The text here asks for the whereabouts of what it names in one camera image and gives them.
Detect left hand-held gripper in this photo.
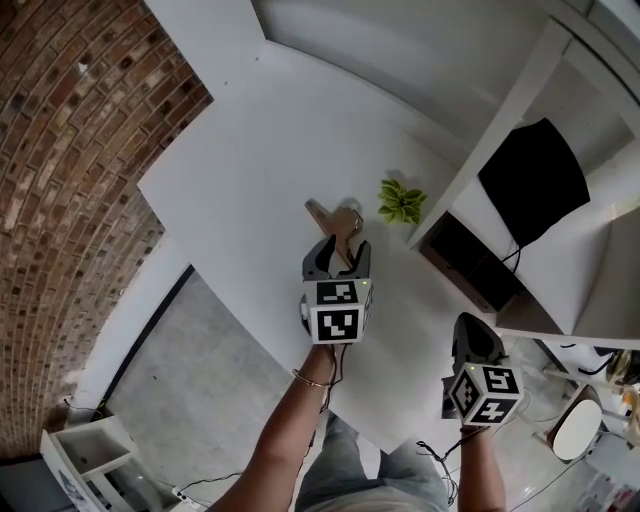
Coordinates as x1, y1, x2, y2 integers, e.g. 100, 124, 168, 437
299, 236, 374, 346

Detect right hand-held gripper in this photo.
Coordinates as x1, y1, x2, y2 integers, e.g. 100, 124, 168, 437
440, 312, 526, 429

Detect bronze metal clip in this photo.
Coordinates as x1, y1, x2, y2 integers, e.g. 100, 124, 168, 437
304, 197, 364, 267

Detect person's right forearm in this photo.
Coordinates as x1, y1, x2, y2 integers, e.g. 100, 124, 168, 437
446, 424, 503, 512

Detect person's left forearm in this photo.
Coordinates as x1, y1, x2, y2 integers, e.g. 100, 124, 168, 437
205, 342, 347, 512

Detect black box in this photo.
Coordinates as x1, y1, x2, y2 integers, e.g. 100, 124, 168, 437
418, 211, 527, 315

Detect small green potted plant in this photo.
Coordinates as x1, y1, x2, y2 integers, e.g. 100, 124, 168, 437
376, 178, 428, 227

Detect white shelf unit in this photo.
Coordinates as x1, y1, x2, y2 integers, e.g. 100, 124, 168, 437
405, 13, 640, 342

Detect white round stool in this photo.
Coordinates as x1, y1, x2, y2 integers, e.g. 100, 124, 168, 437
546, 383, 605, 465

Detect black cloth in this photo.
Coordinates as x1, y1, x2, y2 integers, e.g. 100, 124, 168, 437
477, 117, 592, 249

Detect person's grey jeans legs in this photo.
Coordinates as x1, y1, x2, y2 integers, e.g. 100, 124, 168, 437
293, 411, 452, 512

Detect white power strip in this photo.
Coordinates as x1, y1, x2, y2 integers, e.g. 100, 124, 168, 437
170, 486, 209, 512

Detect small white side table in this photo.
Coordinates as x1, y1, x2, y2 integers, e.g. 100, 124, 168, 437
39, 414, 167, 512

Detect thin black cable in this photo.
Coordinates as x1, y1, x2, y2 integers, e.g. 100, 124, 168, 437
499, 243, 523, 276

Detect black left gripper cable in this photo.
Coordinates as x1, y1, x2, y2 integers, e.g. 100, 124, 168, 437
318, 343, 352, 417

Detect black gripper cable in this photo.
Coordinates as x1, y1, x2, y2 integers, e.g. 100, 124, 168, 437
415, 428, 472, 507
318, 343, 352, 417

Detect gold bracelet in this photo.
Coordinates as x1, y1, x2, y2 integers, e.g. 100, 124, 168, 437
291, 367, 335, 389

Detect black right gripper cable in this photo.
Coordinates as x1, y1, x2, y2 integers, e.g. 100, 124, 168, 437
415, 428, 472, 507

